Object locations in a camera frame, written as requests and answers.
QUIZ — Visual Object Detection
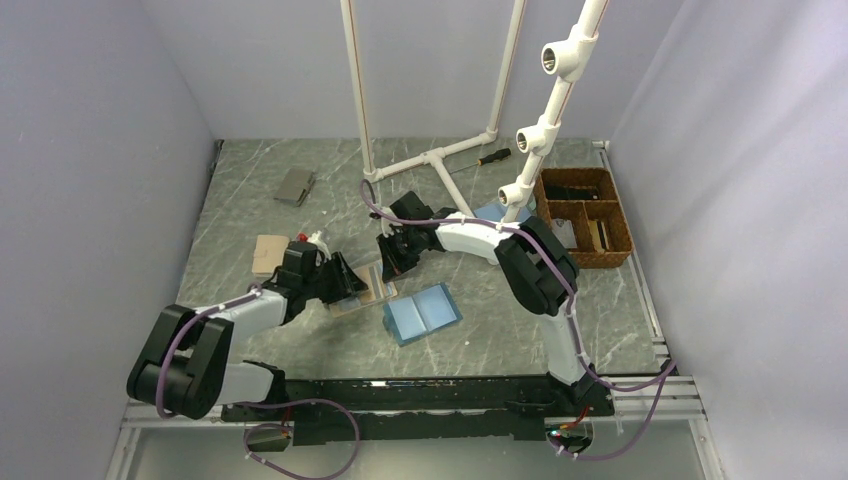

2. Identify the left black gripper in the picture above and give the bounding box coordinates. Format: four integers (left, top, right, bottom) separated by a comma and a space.
302, 251, 368, 305

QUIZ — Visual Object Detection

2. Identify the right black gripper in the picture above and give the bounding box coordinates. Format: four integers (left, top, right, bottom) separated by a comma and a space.
377, 227, 422, 283

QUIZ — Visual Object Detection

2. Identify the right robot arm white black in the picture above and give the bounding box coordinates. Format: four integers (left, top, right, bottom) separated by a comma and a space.
377, 212, 593, 415

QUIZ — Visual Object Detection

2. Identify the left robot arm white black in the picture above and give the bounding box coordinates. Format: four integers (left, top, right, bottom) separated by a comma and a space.
126, 241, 368, 420

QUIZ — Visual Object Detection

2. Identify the open blue card holder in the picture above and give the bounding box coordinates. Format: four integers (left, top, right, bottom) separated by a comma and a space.
383, 282, 463, 346

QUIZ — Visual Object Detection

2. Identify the tan card holder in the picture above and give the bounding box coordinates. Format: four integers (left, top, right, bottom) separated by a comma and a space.
251, 234, 290, 277

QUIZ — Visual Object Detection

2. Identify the grey card holder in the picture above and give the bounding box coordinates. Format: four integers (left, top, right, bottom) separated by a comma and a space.
273, 168, 315, 207

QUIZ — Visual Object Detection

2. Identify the white card in basket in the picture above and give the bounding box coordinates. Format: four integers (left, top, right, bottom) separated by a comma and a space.
551, 218, 578, 250

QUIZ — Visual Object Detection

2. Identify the black orange screwdriver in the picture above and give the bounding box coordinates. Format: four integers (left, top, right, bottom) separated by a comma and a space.
450, 148, 512, 174

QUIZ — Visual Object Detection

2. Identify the black item in basket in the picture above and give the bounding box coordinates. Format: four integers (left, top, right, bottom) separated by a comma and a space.
544, 185, 601, 201

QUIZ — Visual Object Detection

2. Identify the brown wicker basket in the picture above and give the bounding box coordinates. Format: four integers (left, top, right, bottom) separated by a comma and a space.
534, 167, 634, 269

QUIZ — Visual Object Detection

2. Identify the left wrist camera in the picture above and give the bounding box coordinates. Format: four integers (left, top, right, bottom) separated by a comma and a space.
297, 229, 331, 264

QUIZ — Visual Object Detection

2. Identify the blue card holder behind post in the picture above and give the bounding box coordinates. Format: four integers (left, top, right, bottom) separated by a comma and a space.
474, 201, 533, 223

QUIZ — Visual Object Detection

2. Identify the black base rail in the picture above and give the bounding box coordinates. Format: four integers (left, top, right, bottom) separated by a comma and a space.
220, 374, 615, 446

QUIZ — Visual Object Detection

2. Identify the white pvc pipe frame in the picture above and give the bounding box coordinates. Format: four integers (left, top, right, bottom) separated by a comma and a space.
340, 0, 526, 215

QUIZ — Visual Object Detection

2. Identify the white pvc pipe post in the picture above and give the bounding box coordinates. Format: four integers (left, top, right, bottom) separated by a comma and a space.
498, 0, 608, 223

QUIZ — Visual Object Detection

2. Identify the aluminium frame rail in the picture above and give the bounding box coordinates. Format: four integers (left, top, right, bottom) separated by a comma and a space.
107, 372, 706, 479

